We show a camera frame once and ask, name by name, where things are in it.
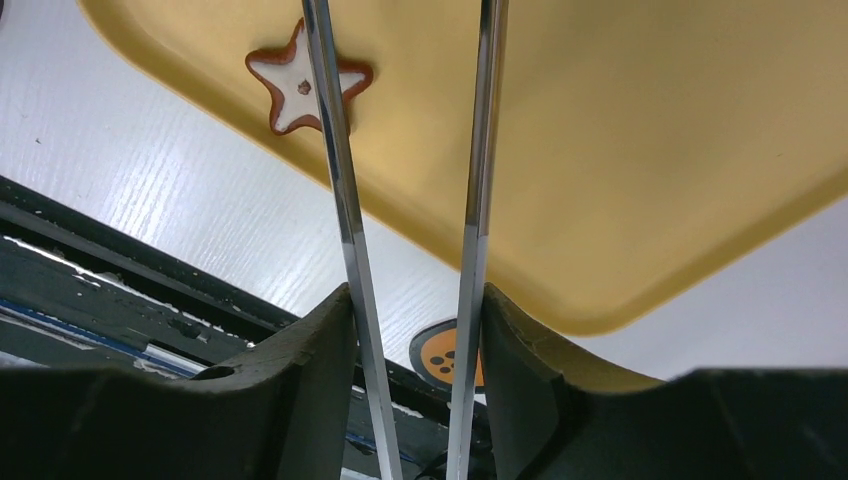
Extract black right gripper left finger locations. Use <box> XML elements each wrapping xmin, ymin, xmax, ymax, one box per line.
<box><xmin>1</xmin><ymin>285</ymin><xmax>357</xmax><ymax>479</ymax></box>

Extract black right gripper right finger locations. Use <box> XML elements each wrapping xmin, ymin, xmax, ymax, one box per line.
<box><xmin>480</xmin><ymin>284</ymin><xmax>847</xmax><ymax>479</ymax></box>

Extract yellow black round coaster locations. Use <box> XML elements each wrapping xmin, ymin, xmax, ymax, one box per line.
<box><xmin>408</xmin><ymin>318</ymin><xmax>457</xmax><ymax>392</ymax></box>

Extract yellow serving tray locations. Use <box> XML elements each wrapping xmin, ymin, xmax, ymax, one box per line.
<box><xmin>76</xmin><ymin>0</ymin><xmax>848</xmax><ymax>338</ymax></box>

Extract star cookie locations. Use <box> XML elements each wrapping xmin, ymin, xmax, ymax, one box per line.
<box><xmin>244</xmin><ymin>17</ymin><xmax>375</xmax><ymax>138</ymax></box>

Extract metal serving tongs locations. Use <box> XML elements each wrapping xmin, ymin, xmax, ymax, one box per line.
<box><xmin>302</xmin><ymin>1</ymin><xmax>509</xmax><ymax>479</ymax></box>

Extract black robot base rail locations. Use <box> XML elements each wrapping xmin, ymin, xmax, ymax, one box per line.
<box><xmin>0</xmin><ymin>175</ymin><xmax>495</xmax><ymax>480</ymax></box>

